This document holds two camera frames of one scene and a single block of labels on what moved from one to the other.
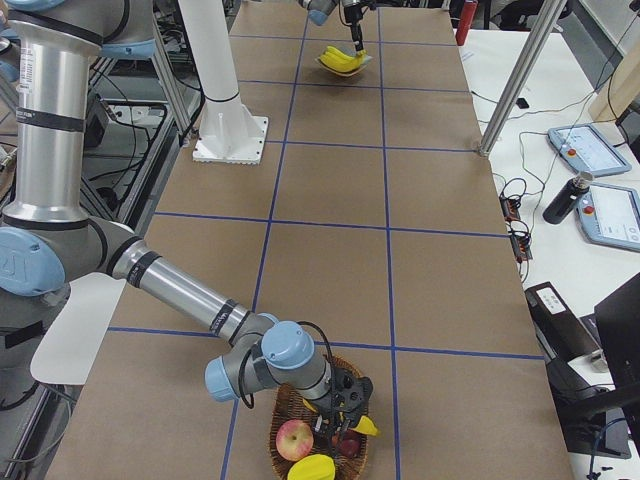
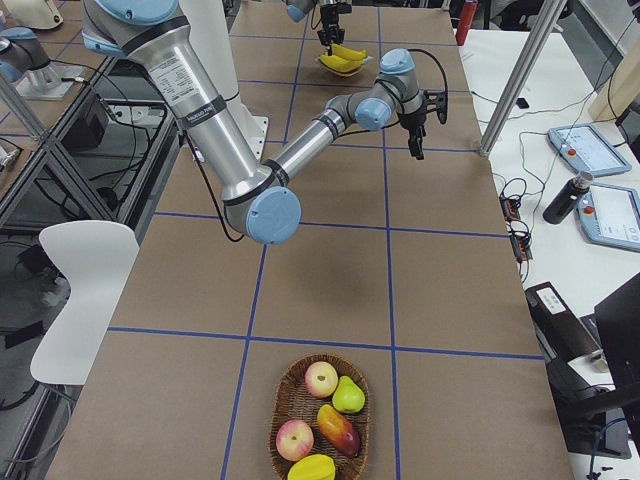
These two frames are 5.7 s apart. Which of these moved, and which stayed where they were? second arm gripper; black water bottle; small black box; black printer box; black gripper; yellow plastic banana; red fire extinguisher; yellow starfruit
Moved: black gripper; second arm gripper
Stayed: yellow starfruit; small black box; black printer box; red fire extinguisher; black water bottle; yellow plastic banana
